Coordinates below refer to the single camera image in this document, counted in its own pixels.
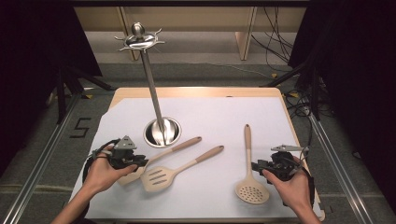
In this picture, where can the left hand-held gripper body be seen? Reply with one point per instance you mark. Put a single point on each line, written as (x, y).
(123, 155)

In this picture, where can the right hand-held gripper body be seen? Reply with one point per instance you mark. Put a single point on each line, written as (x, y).
(281, 165)

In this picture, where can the beige skimmer spoon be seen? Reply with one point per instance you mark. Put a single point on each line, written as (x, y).
(251, 189)

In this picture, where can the beige slotted turner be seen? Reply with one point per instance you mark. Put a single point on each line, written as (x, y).
(158, 177)

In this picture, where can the beige solid spatula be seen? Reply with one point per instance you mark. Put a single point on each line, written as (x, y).
(180, 145)

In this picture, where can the steel utensil rack with hooks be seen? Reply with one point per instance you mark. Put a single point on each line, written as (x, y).
(154, 96)

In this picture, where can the person's right hand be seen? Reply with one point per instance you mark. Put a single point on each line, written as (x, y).
(294, 189)

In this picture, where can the person's left hand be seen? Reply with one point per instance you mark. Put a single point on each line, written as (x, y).
(101, 174)

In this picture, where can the white paper sheet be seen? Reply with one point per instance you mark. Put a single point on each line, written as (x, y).
(211, 124)

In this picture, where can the black tripod stand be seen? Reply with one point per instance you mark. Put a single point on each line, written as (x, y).
(315, 93)
(62, 93)

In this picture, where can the black curtain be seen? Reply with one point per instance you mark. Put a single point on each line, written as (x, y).
(358, 77)
(31, 62)

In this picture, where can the aluminium floor rail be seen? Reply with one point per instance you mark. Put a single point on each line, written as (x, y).
(339, 168)
(40, 161)

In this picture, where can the wooden desk frame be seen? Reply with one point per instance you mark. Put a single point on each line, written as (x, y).
(199, 18)

